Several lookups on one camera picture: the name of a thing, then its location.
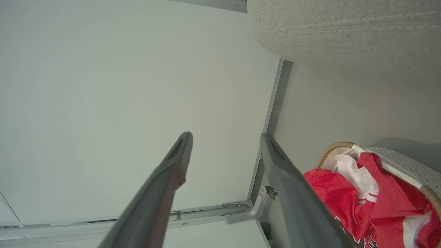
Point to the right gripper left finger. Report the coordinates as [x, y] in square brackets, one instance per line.
[155, 199]

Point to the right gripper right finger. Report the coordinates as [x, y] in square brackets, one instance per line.
[296, 206]

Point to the red jersey white striped trim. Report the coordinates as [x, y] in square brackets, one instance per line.
[330, 196]

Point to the red shorts white side stripe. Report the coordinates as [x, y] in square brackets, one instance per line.
[392, 203]

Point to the white cloth basket liner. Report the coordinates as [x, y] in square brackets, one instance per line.
[330, 161]

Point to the white laundry basket brown rim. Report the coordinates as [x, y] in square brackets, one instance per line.
[410, 168]

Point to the grey post foot bracket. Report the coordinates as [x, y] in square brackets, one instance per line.
[249, 212]

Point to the grey partition base rail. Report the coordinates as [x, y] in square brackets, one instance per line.
[86, 225]

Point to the grey partition post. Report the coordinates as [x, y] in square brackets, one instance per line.
[275, 106]

